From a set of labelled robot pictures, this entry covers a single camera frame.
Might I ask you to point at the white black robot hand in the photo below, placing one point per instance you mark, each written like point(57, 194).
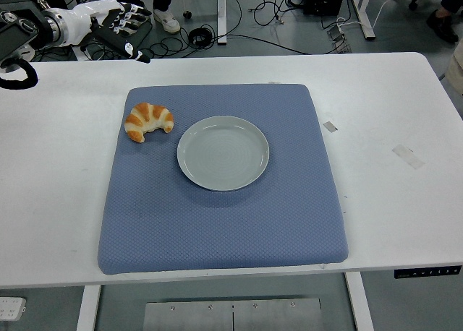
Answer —
point(87, 18)

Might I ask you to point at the croissant bread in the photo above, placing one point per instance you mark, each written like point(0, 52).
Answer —
point(148, 118)

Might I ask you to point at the grey-white round plate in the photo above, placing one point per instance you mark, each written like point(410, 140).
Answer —
point(222, 154)

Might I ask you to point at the grey metal plate with screws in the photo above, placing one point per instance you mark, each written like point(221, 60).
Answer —
point(231, 314)

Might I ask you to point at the person's left white shoe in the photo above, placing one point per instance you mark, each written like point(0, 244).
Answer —
point(167, 20)

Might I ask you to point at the small black caster wheel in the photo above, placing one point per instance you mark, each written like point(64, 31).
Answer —
point(187, 15)

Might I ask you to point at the narrow white desk leg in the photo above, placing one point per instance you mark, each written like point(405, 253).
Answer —
point(221, 13)

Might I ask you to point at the blue quilted mat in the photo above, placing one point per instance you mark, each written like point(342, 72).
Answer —
point(217, 230)

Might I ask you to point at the grey foot pedal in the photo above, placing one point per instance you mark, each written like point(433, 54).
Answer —
point(338, 36)

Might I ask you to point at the small grey tape piece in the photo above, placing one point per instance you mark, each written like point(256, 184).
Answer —
point(330, 126)

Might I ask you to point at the wide white desk leg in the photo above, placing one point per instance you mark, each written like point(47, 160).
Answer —
point(365, 13)

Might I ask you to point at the white table leg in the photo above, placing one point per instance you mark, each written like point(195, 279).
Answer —
point(360, 305)
point(88, 309)

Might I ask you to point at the white power strip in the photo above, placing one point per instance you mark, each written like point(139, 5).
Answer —
point(11, 308)

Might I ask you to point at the large translucent tape piece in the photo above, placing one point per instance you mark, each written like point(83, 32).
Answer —
point(408, 157)

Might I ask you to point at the person's black shoe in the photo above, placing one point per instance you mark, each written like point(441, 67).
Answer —
point(443, 27)

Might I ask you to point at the person in beige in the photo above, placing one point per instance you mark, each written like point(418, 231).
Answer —
point(455, 71)

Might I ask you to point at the black table control panel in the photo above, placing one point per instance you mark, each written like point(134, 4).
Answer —
point(427, 272)

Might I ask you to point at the white desk frame with foot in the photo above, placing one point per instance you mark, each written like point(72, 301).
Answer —
point(80, 53)

